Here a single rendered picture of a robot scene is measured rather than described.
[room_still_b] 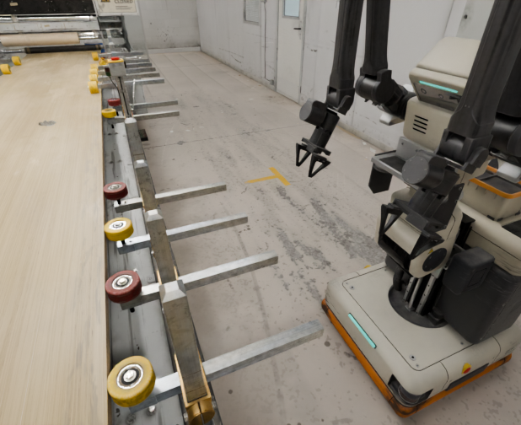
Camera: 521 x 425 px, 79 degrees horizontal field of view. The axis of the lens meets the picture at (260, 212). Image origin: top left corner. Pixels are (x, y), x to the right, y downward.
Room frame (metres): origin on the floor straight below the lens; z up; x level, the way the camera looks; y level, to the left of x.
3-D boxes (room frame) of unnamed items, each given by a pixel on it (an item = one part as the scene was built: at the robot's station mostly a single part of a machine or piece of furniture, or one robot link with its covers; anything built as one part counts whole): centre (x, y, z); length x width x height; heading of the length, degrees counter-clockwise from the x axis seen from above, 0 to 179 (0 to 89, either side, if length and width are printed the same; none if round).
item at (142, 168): (0.77, 0.32, 0.87); 0.04 x 0.04 x 0.48; 23
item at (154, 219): (0.54, 0.22, 0.87); 0.04 x 0.04 x 0.48; 23
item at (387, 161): (0.88, -0.49, 0.99); 0.28 x 0.16 x 0.22; 23
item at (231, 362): (0.38, 0.06, 0.82); 0.43 x 0.03 x 0.04; 113
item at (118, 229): (0.77, 0.43, 0.85); 0.08 x 0.08 x 0.11
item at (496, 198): (1.03, -0.86, 0.87); 0.23 x 0.15 x 0.11; 23
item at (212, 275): (0.61, 0.15, 0.84); 0.43 x 0.03 x 0.04; 113
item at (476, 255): (0.87, -0.62, 0.68); 0.28 x 0.27 x 0.25; 23
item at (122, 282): (0.54, 0.34, 0.85); 0.08 x 0.08 x 0.11
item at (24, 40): (4.34, 2.42, 1.05); 1.43 x 0.12 x 0.12; 113
